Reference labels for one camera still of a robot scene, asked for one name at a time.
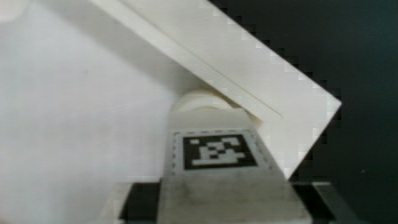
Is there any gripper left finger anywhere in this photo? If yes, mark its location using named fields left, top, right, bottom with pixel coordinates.
left=95, top=181, right=164, bottom=224

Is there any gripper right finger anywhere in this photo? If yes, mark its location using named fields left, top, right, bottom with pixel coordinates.
left=294, top=182, right=356, bottom=224

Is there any white table leg with tag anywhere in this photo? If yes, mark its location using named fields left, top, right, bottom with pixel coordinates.
left=157, top=90, right=313, bottom=224

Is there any white square tabletop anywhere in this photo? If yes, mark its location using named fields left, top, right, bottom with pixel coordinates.
left=0, top=0, right=287, bottom=224

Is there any white U-shaped obstacle fence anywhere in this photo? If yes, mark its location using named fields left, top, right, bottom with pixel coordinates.
left=90, top=0, right=342, bottom=174

